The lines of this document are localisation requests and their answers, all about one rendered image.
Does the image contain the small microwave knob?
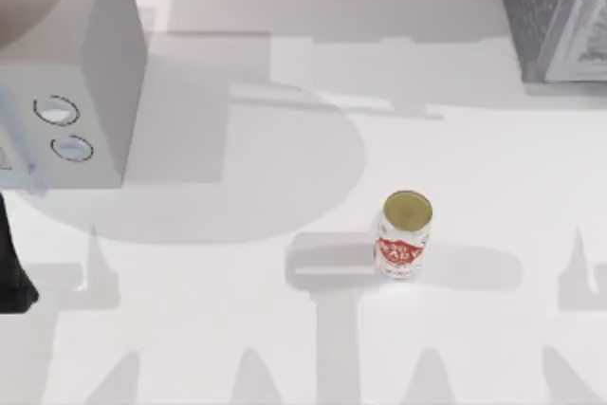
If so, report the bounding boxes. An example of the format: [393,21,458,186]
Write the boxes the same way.
[50,135,95,162]

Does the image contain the red and white can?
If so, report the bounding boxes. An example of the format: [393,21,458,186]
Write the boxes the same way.
[373,190,433,281]

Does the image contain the large microwave knob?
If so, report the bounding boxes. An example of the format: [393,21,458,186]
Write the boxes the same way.
[32,95,81,127]

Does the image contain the pale microwave oven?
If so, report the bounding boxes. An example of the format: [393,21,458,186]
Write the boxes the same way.
[0,0,146,193]

